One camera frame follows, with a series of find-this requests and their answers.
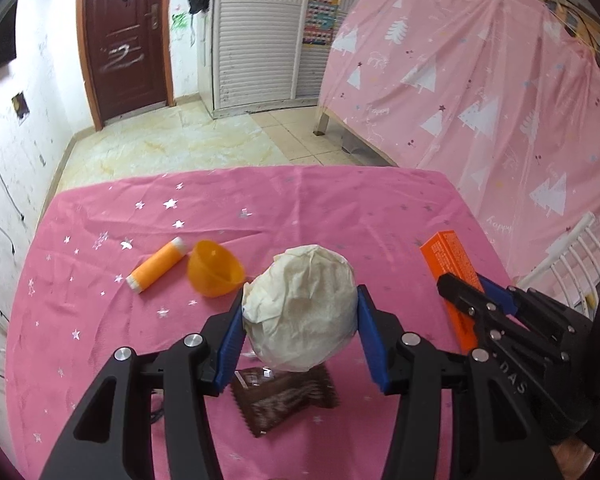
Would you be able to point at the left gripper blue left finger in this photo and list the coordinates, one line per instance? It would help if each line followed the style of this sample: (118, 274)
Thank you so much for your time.
(225, 337)

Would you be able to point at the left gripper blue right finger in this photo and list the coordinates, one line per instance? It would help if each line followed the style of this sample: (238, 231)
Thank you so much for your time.
(380, 333)

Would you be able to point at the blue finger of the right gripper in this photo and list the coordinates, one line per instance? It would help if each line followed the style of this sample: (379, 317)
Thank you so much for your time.
(465, 297)
(502, 297)

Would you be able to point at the orange cardboard box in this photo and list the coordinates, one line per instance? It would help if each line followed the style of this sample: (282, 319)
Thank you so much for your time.
(448, 261)

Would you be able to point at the brown snack wrapper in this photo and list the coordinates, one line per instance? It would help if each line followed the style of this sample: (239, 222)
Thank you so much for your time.
(266, 398)

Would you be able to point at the orange plastic half shell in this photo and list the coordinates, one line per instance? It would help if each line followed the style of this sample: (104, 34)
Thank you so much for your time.
(213, 270)

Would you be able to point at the white paper ball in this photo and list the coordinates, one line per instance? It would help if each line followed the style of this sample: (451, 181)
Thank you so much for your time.
(302, 310)

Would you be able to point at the white metal chair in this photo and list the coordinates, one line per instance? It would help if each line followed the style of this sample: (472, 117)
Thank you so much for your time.
(570, 271)

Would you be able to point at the orange thread spool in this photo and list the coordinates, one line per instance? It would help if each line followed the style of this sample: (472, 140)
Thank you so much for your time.
(148, 272)

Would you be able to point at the pink tree-print bed curtain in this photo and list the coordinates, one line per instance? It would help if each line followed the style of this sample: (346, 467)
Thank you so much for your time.
(492, 93)

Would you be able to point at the white louvered wardrobe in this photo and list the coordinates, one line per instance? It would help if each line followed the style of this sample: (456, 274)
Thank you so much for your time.
(251, 57)

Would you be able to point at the dark red door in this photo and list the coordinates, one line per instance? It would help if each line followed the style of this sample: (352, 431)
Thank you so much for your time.
(124, 51)

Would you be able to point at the colourful wall poster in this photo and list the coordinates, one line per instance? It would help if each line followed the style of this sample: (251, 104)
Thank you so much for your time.
(320, 22)

